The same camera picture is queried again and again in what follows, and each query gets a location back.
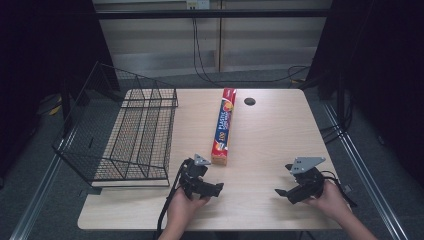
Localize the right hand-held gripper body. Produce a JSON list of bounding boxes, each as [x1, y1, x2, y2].
[[287, 156, 327, 205]]

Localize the black metal stand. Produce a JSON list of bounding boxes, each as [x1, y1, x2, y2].
[[60, 79, 74, 138]]

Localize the red blue plastic wrap box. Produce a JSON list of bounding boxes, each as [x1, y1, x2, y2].
[[210, 87, 238, 167]]

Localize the black floor cable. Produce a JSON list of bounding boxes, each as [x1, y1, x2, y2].
[[213, 64, 313, 85]]

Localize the person's left hand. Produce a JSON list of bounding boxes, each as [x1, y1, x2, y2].
[[165, 186, 212, 235]]

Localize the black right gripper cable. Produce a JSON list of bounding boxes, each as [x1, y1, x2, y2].
[[320, 170, 358, 208]]

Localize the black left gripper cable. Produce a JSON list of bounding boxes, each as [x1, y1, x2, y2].
[[154, 159, 189, 240]]

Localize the black hanging wall cable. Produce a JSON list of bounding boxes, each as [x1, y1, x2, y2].
[[191, 7, 225, 86]]

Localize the person's right hand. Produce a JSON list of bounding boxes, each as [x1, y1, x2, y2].
[[303, 179, 353, 223]]

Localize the yellow floor object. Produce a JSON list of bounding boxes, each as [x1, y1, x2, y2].
[[48, 95, 64, 117]]

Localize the dark curtain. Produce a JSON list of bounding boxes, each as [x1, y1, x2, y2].
[[0, 0, 121, 188], [304, 0, 424, 188]]

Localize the black wire basket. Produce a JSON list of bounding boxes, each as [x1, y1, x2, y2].
[[52, 61, 180, 188]]

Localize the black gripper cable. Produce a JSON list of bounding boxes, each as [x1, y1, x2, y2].
[[320, 170, 358, 208], [154, 159, 189, 240]]

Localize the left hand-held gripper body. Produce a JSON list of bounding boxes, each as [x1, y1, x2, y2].
[[178, 153, 215, 201]]

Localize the white wall socket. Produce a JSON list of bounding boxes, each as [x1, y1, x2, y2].
[[186, 0, 211, 10]]

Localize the metal floor rail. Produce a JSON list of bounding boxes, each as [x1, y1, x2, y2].
[[9, 126, 79, 240], [322, 103, 409, 240]]

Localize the black horizontal bar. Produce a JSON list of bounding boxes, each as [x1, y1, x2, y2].
[[95, 8, 332, 20]]

